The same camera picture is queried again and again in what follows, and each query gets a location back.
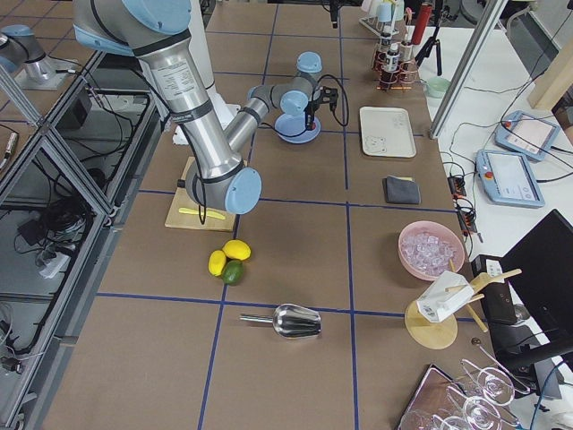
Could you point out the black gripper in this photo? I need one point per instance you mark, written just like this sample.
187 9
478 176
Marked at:
333 12
310 108

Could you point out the blue plate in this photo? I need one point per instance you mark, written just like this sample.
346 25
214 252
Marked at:
291 129

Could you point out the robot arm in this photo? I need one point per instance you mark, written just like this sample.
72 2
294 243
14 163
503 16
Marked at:
159 34

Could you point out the dark drink bottle left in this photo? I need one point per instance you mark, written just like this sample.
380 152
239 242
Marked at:
383 48

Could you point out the dark drink bottle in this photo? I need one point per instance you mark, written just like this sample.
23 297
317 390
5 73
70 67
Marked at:
383 48
391 65

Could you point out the cream bear tray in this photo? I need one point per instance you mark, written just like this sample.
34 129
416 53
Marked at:
386 132

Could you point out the dark drink bottle front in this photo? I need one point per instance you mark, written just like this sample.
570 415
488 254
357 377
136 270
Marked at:
391 65

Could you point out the red cylinder bottle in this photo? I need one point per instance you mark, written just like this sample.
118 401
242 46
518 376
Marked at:
422 18

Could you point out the black tripod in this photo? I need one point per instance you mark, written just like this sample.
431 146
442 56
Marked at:
433 42

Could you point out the grey yellow folded cloth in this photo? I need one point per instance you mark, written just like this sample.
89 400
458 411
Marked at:
401 191

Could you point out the green bowl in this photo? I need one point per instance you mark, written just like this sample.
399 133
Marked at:
436 87

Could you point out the yellow plastic knife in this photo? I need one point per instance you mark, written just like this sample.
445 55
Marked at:
201 213

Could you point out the large yellow lemon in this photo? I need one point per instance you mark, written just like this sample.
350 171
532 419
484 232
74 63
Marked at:
236 249

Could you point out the wooden cutting board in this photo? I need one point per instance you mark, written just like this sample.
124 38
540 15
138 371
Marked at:
181 199

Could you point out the small yellow lemon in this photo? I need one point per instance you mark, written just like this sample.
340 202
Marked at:
217 262

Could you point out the green lime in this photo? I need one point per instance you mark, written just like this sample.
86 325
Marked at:
233 272

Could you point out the pink bowl of ice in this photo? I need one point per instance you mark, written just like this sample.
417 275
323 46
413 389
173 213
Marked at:
426 249

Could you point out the near teach pendant tablet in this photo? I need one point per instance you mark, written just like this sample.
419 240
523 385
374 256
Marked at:
508 179

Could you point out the teach pendant tablet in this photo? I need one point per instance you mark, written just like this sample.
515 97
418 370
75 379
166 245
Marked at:
508 179
526 134

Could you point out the steel ice scoop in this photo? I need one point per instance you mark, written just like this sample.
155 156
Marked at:
289 321

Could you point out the far teach pendant tablet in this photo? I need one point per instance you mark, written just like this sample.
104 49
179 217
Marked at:
526 134

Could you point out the white paper carton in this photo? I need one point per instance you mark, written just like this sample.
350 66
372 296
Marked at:
447 294

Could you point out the wooden cup stand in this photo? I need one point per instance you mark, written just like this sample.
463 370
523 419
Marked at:
442 335

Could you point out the black monitor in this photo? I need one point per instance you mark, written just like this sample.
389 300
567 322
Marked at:
544 255

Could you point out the glass rack tray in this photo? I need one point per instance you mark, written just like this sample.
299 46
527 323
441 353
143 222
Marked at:
477 399

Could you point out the white wire cup rack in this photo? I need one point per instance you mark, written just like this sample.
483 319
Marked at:
382 16

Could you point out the copper wire bottle rack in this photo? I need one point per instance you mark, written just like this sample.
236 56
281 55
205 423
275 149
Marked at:
407 72

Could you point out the aluminium frame post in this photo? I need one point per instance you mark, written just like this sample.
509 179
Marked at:
484 27

